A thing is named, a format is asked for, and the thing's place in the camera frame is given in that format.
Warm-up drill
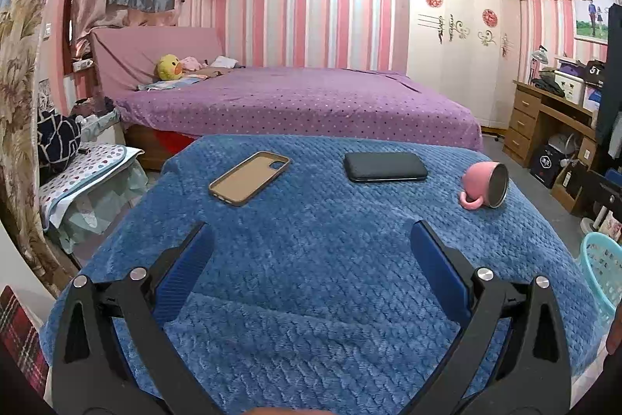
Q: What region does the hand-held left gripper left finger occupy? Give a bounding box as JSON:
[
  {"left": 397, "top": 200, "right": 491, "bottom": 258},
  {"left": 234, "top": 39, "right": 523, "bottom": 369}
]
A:
[{"left": 51, "top": 221, "right": 224, "bottom": 415}]

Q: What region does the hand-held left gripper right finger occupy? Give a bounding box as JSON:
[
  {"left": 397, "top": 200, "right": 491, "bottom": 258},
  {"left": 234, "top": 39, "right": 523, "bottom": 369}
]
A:
[{"left": 411, "top": 219, "right": 574, "bottom": 415}]

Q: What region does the light blue mesh basket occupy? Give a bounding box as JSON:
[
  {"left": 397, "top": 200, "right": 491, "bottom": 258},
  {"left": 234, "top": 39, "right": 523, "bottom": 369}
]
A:
[{"left": 579, "top": 231, "right": 622, "bottom": 328}]

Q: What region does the person's right hand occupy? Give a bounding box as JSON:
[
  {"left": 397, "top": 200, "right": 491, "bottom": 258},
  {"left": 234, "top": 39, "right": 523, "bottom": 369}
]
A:
[{"left": 606, "top": 313, "right": 622, "bottom": 355}]

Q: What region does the pink mug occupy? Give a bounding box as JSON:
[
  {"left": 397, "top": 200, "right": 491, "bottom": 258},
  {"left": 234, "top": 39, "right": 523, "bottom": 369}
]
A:
[{"left": 459, "top": 161, "right": 510, "bottom": 210}]

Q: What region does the pale green cloth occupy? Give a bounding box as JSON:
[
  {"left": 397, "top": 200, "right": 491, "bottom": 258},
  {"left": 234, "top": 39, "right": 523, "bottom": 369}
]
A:
[{"left": 46, "top": 162, "right": 149, "bottom": 253}]

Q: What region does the beige phone case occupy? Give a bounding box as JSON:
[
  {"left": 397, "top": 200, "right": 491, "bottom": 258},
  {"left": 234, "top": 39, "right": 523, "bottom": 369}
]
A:
[{"left": 209, "top": 151, "right": 291, "bottom": 207}]

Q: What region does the black phone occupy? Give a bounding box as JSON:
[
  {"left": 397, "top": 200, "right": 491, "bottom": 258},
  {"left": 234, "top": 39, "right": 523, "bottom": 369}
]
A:
[{"left": 343, "top": 151, "right": 429, "bottom": 183}]

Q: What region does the polka dot cushion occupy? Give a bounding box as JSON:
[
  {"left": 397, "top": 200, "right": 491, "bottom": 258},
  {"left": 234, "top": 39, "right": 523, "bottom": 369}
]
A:
[{"left": 38, "top": 144, "right": 145, "bottom": 216}]

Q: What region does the black shopping bag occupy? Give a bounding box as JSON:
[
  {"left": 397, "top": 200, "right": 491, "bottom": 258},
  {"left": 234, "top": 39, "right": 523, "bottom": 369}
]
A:
[{"left": 529, "top": 144, "right": 562, "bottom": 188}]

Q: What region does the cardboard box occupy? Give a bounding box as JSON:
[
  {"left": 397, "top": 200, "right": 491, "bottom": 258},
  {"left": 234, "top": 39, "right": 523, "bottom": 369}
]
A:
[{"left": 551, "top": 159, "right": 589, "bottom": 202}]

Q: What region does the cluttered bedside cabinet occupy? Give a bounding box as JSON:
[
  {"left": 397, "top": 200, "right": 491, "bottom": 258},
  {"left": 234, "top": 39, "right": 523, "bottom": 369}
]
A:
[{"left": 70, "top": 96, "right": 122, "bottom": 144}]

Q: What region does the wooden desk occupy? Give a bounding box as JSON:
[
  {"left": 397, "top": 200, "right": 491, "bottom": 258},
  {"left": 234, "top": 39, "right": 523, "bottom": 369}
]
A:
[{"left": 503, "top": 79, "right": 601, "bottom": 217}]

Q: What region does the small white fan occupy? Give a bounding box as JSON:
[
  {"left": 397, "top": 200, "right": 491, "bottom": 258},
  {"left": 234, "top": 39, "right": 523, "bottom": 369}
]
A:
[{"left": 551, "top": 132, "right": 581, "bottom": 160}]

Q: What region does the navy patterned bag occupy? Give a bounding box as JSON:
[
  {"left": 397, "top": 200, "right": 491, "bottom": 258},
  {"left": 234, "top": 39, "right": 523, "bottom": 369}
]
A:
[{"left": 38, "top": 109, "right": 82, "bottom": 173}]

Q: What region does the colourful patterned cloth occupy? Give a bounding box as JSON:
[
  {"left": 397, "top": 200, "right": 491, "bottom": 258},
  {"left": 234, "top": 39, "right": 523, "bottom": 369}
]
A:
[{"left": 137, "top": 74, "right": 205, "bottom": 91}]

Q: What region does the red plaid cloth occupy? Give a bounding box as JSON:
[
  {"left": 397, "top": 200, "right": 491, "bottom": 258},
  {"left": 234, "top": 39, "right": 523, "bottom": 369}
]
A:
[{"left": 0, "top": 286, "right": 49, "bottom": 403}]

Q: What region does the white wardrobe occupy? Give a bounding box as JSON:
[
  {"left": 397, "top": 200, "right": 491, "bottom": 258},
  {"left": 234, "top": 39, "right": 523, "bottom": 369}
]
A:
[{"left": 396, "top": 0, "right": 523, "bottom": 135}]

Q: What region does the yellow duck plush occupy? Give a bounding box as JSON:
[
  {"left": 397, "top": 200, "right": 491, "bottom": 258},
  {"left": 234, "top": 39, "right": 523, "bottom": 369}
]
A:
[{"left": 155, "top": 54, "right": 184, "bottom": 81}]

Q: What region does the purple dotted bedspread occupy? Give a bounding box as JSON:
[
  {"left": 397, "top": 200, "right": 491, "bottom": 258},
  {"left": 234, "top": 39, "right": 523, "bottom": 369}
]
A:
[{"left": 113, "top": 66, "right": 486, "bottom": 153}]

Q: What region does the dark green cloth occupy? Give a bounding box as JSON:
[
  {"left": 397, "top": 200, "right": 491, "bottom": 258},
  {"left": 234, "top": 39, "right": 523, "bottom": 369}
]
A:
[{"left": 532, "top": 72, "right": 567, "bottom": 99}]

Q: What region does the pink bed headboard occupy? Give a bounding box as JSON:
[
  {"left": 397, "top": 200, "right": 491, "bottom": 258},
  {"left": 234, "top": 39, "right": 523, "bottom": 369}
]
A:
[{"left": 90, "top": 26, "right": 224, "bottom": 94}]

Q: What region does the white storage box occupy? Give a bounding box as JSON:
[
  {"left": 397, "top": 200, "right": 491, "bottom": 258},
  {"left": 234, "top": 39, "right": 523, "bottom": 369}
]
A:
[{"left": 554, "top": 70, "right": 586, "bottom": 105}]

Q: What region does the floral door curtain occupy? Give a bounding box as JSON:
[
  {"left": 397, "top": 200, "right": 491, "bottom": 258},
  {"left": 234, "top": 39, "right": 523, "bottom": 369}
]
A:
[{"left": 0, "top": 0, "right": 93, "bottom": 299}]

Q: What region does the desk lamp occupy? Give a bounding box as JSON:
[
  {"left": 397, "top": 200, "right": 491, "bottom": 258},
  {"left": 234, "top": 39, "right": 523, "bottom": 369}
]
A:
[{"left": 529, "top": 46, "right": 550, "bottom": 80}]

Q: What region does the dark hanging garment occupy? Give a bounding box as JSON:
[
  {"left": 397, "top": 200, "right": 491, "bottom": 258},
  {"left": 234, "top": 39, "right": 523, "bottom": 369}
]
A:
[{"left": 595, "top": 4, "right": 622, "bottom": 160}]

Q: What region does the wooden bed frame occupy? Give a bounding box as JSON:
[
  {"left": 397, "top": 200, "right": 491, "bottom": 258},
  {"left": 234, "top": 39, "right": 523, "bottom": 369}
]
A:
[{"left": 125, "top": 123, "right": 200, "bottom": 170}]

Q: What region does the couple wall photo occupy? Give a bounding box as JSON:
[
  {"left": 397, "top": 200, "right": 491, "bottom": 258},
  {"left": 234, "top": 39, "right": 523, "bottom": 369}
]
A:
[{"left": 573, "top": 0, "right": 615, "bottom": 45}]

